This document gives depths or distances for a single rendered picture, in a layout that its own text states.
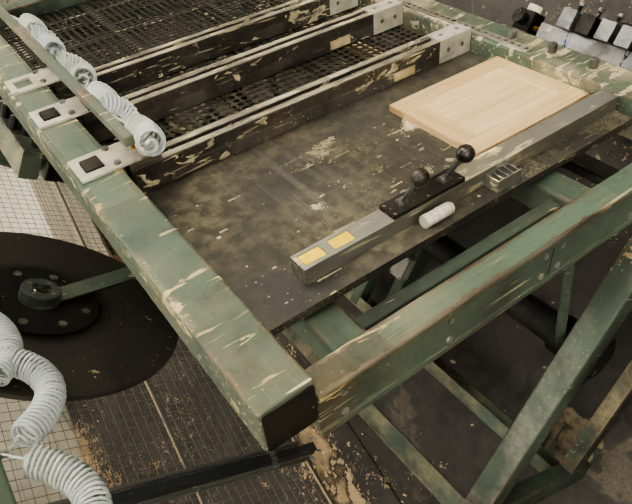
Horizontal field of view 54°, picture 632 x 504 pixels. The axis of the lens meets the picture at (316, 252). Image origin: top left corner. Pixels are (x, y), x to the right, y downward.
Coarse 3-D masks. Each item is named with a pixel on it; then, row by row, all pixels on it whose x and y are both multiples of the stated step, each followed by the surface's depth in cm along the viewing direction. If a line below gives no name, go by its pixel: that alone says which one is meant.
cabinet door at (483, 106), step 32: (480, 64) 174; (512, 64) 173; (416, 96) 164; (448, 96) 163; (480, 96) 162; (512, 96) 160; (544, 96) 159; (576, 96) 157; (448, 128) 151; (480, 128) 150; (512, 128) 149
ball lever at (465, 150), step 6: (462, 144) 121; (468, 144) 120; (456, 150) 121; (462, 150) 119; (468, 150) 119; (474, 150) 120; (456, 156) 121; (462, 156) 120; (468, 156) 119; (474, 156) 120; (456, 162) 124; (462, 162) 121; (468, 162) 121; (450, 168) 126; (444, 174) 130; (450, 174) 127; (438, 180) 130; (444, 180) 129
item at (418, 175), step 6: (420, 168) 115; (414, 174) 115; (420, 174) 114; (426, 174) 115; (414, 180) 115; (420, 180) 115; (426, 180) 115; (414, 186) 118; (420, 186) 116; (408, 192) 121; (402, 198) 124; (396, 204) 125; (402, 204) 124
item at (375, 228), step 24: (600, 96) 152; (552, 120) 146; (576, 120) 146; (504, 144) 140; (528, 144) 139; (552, 144) 145; (456, 168) 135; (480, 168) 134; (456, 192) 131; (384, 216) 124; (408, 216) 125; (360, 240) 120; (384, 240) 125; (312, 264) 116; (336, 264) 119
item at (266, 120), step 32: (448, 32) 179; (384, 64) 167; (416, 64) 175; (288, 96) 158; (320, 96) 160; (352, 96) 166; (224, 128) 149; (256, 128) 153; (288, 128) 159; (128, 160) 135; (160, 160) 141; (192, 160) 146
